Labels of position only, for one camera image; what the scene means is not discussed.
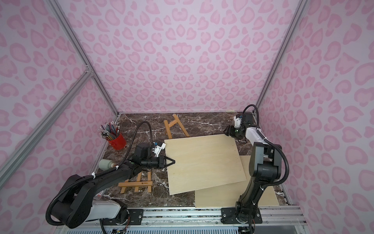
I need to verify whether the wooden easel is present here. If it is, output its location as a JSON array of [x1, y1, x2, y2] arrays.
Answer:
[[118, 171, 153, 194], [163, 113, 191, 140]]

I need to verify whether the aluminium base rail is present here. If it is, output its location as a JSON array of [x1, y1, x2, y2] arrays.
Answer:
[[54, 206, 310, 234]]

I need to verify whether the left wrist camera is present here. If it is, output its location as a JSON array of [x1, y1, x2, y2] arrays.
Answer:
[[152, 142, 166, 158]]

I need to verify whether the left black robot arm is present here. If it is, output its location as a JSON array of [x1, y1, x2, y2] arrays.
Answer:
[[45, 140, 175, 229]]

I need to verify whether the plywood board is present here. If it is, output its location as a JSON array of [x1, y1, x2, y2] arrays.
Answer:
[[165, 134, 246, 195], [194, 154, 280, 208]]

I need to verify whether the red pencil bucket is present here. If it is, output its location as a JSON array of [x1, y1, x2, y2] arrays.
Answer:
[[108, 134, 127, 151]]

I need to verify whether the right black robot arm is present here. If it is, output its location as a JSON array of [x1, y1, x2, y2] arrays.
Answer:
[[221, 104, 290, 231]]

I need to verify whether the bunch of coloured pencils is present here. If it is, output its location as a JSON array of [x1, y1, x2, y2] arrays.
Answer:
[[98, 121, 120, 141]]

